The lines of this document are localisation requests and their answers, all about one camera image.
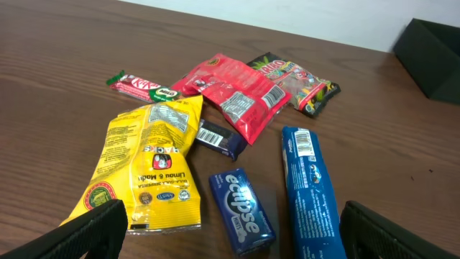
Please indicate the blue Oreo cookie pack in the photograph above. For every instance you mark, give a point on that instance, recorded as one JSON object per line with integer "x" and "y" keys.
{"x": 313, "y": 210}

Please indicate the dark green box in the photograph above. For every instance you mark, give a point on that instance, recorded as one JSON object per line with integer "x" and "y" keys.
{"x": 429, "y": 52}

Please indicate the KitKat Milo bar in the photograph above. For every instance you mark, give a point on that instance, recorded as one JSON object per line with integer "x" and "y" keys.
{"x": 141, "y": 89}

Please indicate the yellow candy bag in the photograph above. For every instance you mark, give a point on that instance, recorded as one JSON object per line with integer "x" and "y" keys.
{"x": 143, "y": 163}

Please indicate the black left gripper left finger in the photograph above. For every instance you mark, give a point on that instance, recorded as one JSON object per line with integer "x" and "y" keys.
{"x": 96, "y": 234}

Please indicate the Haribo gummy bag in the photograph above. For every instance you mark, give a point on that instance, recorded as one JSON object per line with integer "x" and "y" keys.
{"x": 310, "y": 94}

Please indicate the red candy bag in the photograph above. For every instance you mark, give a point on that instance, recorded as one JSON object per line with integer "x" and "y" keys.
{"x": 247, "y": 99}

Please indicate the blue Eclipse mints tin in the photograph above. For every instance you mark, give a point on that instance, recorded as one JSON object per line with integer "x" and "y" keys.
{"x": 247, "y": 224}

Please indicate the dark blue chocolate bar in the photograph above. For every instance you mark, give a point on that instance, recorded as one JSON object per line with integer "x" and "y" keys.
{"x": 220, "y": 139}

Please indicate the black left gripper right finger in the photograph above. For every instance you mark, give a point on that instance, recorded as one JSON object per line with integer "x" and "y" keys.
{"x": 367, "y": 234}

